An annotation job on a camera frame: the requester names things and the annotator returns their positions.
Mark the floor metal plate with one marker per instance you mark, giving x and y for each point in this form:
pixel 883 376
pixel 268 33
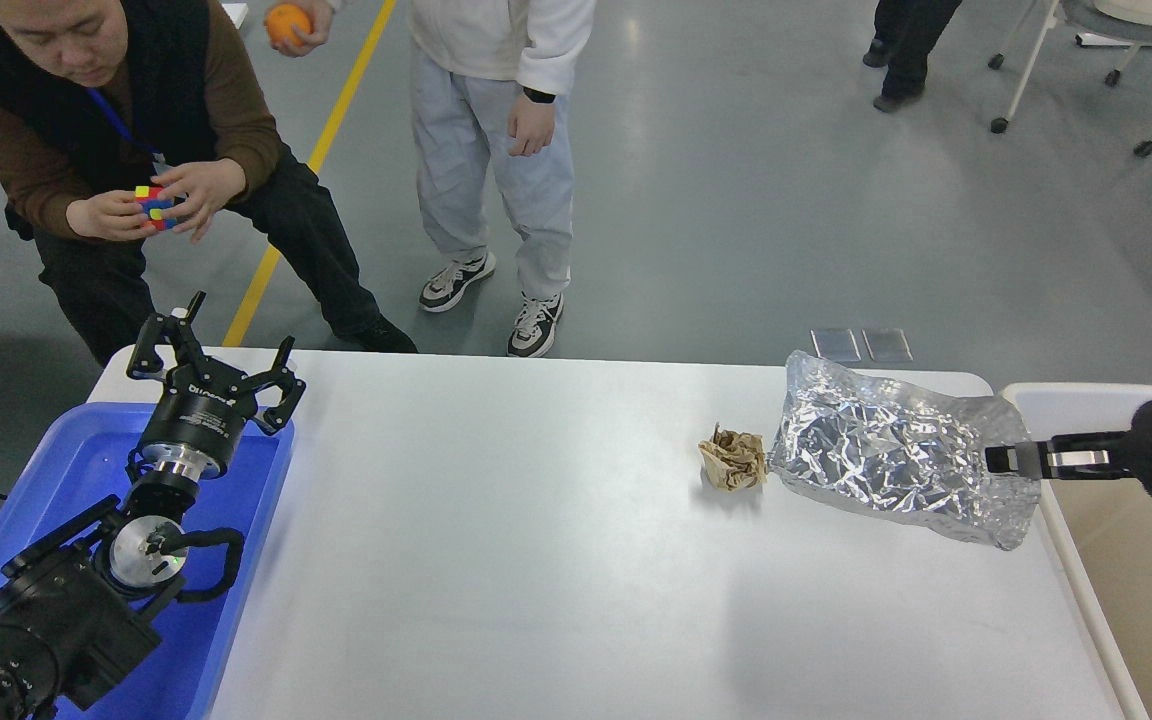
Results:
pixel 839 345
pixel 887 345

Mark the left floor metal plate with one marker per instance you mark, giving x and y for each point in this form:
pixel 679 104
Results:
pixel 839 345

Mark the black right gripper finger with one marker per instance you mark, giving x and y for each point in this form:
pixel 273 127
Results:
pixel 1078 456

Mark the right floor metal plate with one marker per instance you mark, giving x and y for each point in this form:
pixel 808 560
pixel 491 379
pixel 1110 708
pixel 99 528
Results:
pixel 887 345

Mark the colourful puzzle cube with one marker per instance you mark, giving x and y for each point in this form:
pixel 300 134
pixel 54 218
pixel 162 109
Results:
pixel 153 203

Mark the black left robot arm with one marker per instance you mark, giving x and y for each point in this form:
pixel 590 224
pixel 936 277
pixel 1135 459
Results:
pixel 77 605

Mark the crumpled brown paper ball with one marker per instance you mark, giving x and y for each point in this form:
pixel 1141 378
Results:
pixel 733 460

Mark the man in brown sweater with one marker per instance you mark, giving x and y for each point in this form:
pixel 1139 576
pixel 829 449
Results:
pixel 99 97

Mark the silver foil bag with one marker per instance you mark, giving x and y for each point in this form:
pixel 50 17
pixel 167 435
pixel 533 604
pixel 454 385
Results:
pixel 901 452

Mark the person in white clothes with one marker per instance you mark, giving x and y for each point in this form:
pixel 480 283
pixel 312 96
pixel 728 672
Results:
pixel 489 89

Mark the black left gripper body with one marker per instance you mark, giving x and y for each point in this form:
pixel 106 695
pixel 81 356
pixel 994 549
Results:
pixel 200 417

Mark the orange fruit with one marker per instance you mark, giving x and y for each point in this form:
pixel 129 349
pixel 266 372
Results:
pixel 288 24

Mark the person in black trousers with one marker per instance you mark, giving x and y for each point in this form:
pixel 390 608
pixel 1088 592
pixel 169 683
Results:
pixel 905 33

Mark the white plastic bin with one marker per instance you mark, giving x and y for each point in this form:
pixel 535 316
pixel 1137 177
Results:
pixel 1108 527

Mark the blue plastic bin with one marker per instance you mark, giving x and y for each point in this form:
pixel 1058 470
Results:
pixel 81 460

